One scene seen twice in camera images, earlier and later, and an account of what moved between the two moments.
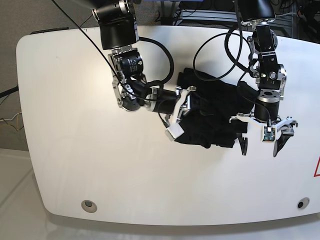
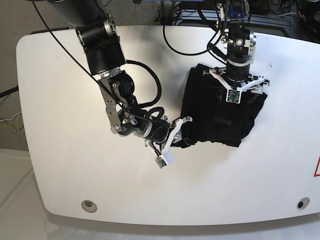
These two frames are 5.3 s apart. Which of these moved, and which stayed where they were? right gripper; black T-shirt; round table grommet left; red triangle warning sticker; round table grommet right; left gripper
Moved: right gripper; black T-shirt; left gripper
Stayed: round table grommet left; round table grommet right; red triangle warning sticker
